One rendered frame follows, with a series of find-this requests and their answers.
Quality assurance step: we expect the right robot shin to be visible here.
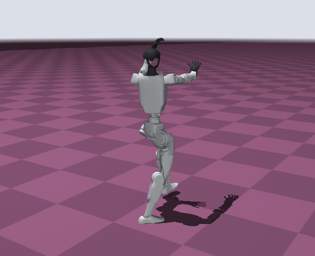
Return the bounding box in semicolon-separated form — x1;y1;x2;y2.
144;174;167;219

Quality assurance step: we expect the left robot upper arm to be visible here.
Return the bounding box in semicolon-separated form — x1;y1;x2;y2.
131;73;142;85

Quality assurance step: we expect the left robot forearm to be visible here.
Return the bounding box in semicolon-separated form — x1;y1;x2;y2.
139;60;152;73

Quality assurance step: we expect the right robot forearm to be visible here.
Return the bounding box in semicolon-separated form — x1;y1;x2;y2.
184;71;196;82

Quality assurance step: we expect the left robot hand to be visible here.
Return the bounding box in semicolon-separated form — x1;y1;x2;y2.
151;38;164;49

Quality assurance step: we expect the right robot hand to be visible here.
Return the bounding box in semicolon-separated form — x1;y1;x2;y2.
188;61;201;75

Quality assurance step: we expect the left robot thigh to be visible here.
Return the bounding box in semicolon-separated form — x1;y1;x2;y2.
139;124;162;160

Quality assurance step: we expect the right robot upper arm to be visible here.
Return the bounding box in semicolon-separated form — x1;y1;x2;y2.
163;74;188;86

